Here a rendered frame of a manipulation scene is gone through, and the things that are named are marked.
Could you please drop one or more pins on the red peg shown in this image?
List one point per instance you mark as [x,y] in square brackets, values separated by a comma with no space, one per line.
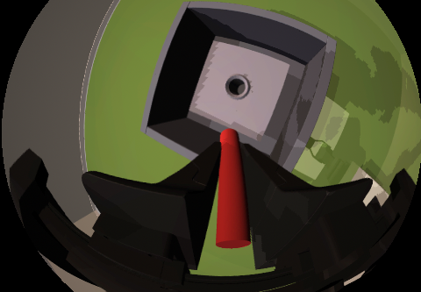
[233,215]

